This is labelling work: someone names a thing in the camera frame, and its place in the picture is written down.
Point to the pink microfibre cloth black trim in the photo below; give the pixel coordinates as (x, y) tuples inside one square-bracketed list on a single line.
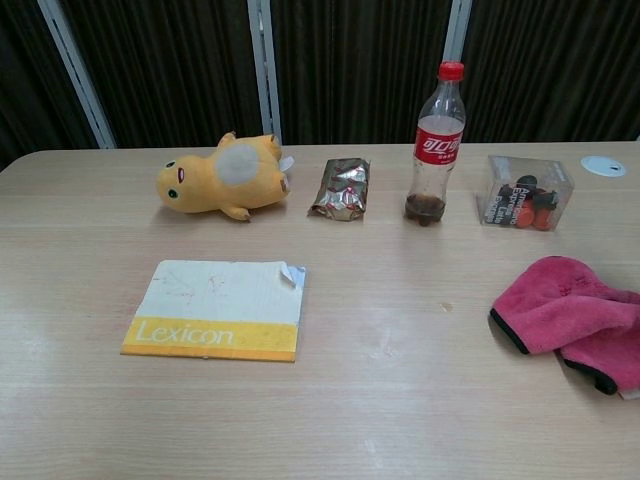
[(575, 310)]

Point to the brown liquid spill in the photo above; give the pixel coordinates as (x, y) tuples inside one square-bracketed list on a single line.
[(445, 306)]

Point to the crumpled gold foil snack packet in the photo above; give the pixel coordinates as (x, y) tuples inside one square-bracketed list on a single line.
[(342, 192)]

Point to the white yellow Lexicon book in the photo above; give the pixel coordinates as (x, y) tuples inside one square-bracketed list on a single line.
[(220, 305)]

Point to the yellow plush toy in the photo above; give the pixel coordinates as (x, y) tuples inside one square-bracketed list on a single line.
[(210, 180)]

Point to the cola bottle with red cap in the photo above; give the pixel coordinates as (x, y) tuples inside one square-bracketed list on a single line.
[(437, 150)]

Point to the clear plastic box of capsules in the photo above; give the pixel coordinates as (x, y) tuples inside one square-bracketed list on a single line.
[(525, 195)]

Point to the white partition post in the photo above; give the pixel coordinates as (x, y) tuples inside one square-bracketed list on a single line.
[(457, 30), (265, 70), (75, 70)]

